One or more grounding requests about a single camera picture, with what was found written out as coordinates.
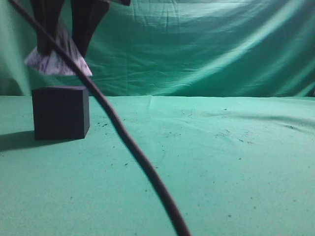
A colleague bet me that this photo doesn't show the white purple marbled square pyramid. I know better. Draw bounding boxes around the white purple marbled square pyramid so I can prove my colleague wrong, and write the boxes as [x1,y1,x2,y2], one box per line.
[24,21,92,76]

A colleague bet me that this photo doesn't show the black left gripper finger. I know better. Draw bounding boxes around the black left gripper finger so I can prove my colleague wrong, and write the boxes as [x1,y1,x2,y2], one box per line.
[71,0,110,57]

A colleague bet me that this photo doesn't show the dark purple cube block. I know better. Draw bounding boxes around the dark purple cube block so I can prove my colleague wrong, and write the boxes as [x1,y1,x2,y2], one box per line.
[31,86,90,140]

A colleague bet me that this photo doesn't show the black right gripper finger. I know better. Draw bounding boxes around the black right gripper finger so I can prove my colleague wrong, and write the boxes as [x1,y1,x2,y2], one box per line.
[31,0,64,55]

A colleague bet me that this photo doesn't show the black cable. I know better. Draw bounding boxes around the black cable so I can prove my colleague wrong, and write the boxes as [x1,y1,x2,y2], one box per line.
[8,0,192,236]

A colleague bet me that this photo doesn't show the green table cloth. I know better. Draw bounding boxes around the green table cloth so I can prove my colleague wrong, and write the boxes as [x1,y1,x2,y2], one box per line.
[0,96,315,236]

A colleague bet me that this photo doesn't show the green cloth backdrop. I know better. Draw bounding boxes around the green cloth backdrop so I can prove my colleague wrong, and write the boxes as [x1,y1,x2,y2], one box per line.
[0,0,315,98]

